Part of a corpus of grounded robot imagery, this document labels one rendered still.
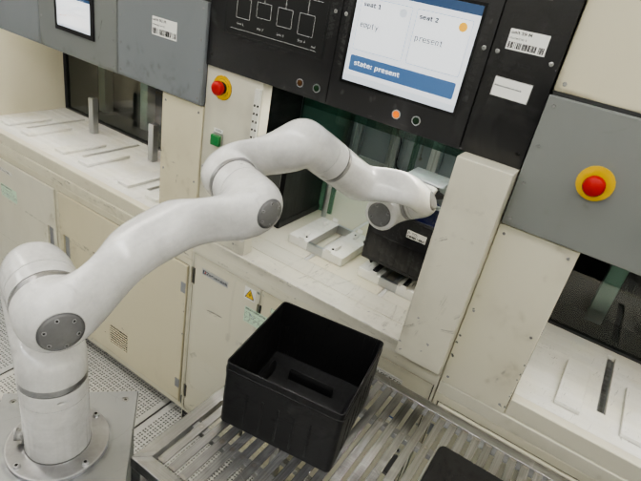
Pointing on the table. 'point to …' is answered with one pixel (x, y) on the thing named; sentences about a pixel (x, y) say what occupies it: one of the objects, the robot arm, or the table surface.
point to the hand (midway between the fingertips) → (427, 184)
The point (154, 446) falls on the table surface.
